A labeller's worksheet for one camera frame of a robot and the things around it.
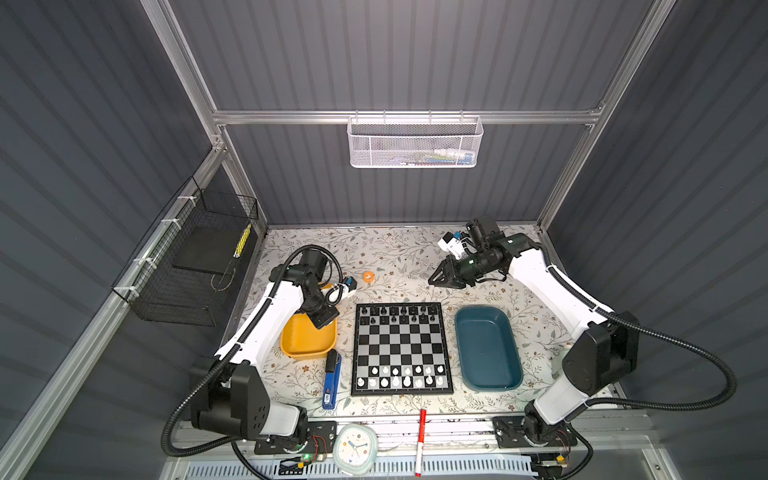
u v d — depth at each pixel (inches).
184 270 28.5
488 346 34.1
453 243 29.7
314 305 26.8
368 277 41.4
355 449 27.3
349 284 29.6
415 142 44.0
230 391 16.1
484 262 26.0
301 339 35.2
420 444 28.4
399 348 34.1
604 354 17.1
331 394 30.8
